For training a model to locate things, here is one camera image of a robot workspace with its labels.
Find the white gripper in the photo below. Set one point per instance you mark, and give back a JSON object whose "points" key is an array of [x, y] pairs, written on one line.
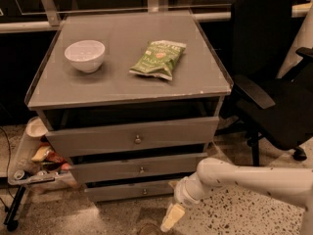
{"points": [[180, 196]]}

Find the grey drawer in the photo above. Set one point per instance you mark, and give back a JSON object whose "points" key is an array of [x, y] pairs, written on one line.
{"points": [[136, 190], [105, 171], [135, 136]]}

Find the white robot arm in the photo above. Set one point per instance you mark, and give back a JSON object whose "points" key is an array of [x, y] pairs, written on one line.
{"points": [[290, 185]]}

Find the grey drawer cabinet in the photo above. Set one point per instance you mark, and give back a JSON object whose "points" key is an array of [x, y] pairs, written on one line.
{"points": [[67, 98]]}

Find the red snack packet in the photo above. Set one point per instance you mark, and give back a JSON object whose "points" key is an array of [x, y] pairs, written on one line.
{"points": [[55, 158]]}

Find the clear plastic snack bin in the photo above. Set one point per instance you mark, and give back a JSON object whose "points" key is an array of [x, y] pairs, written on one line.
{"points": [[36, 165]]}

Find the yellow snack packet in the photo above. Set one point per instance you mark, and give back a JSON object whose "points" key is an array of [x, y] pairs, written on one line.
{"points": [[41, 154]]}

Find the green chip bag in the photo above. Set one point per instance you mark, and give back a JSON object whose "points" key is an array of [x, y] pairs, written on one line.
{"points": [[159, 59]]}

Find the soda can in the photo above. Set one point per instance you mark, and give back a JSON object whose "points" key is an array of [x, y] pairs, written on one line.
{"points": [[20, 175]]}

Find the white cup in bin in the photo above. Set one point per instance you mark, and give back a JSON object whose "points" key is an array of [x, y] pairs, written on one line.
{"points": [[36, 127]]}

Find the black stand leg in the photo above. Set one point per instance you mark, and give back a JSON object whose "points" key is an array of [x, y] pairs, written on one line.
{"points": [[10, 220]]}

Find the white ceramic bowl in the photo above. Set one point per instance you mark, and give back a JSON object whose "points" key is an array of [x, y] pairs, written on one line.
{"points": [[86, 55]]}

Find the black office chair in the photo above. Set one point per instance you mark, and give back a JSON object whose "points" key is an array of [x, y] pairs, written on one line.
{"points": [[277, 109]]}

